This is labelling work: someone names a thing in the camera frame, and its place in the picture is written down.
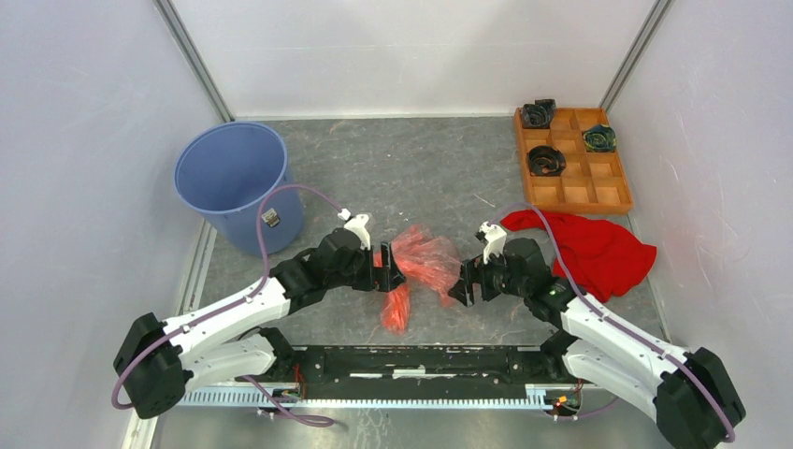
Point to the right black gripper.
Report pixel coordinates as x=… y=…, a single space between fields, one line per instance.
x=473 y=272

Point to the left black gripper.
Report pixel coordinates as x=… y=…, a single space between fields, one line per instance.
x=386 y=277

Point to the red translucent trash bag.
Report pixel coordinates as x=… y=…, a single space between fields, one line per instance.
x=431 y=261

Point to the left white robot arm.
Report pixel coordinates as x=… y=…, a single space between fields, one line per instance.
x=160 y=361

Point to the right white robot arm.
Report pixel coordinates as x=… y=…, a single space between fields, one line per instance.
x=688 y=394

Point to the blue plastic trash bin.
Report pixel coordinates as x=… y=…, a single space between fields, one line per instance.
x=224 y=174

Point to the red cloth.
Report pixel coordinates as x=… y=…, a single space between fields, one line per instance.
x=603 y=257

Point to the black bag roll middle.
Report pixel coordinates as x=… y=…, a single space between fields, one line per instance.
x=546 y=161

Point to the black bag roll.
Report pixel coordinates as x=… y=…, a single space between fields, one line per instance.
x=538 y=115
x=546 y=161

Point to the orange compartment tray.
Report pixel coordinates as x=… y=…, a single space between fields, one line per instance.
x=593 y=183

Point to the black bag roll top left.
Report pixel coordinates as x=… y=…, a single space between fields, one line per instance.
x=538 y=115

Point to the dark green bag roll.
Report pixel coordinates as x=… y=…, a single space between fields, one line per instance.
x=600 y=138

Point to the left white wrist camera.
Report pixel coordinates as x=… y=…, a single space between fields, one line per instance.
x=357 y=224

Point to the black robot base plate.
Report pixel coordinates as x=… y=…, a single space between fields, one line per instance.
x=416 y=372

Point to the slotted cable duct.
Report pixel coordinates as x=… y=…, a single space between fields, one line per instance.
x=248 y=396

